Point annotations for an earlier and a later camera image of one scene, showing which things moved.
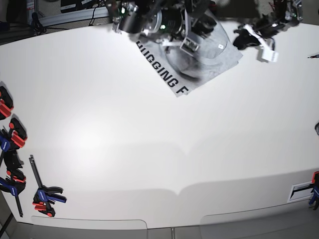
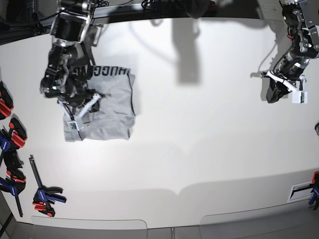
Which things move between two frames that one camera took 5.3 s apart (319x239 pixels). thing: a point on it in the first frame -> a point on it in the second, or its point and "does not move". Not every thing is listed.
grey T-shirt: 181,72 -> 110,117
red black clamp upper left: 6,103 does not move
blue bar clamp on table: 44,198 does not move
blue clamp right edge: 315,190 does not move
